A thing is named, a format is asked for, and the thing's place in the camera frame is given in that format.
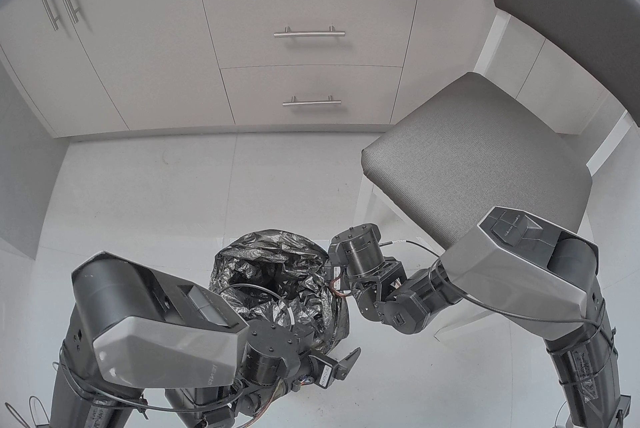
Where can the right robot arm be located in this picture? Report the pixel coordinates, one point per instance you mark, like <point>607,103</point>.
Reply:
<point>515,266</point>

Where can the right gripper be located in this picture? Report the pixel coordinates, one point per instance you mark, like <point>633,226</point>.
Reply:
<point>339,283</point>

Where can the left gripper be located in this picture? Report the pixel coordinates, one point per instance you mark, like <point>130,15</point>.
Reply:
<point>320,373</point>

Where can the black plastic bag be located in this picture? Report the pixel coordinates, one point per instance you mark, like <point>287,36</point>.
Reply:
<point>300,261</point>

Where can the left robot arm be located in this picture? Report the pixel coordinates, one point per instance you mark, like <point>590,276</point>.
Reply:
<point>165,316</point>

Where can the grey padded white chair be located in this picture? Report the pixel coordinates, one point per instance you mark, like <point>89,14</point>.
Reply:
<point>475,151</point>

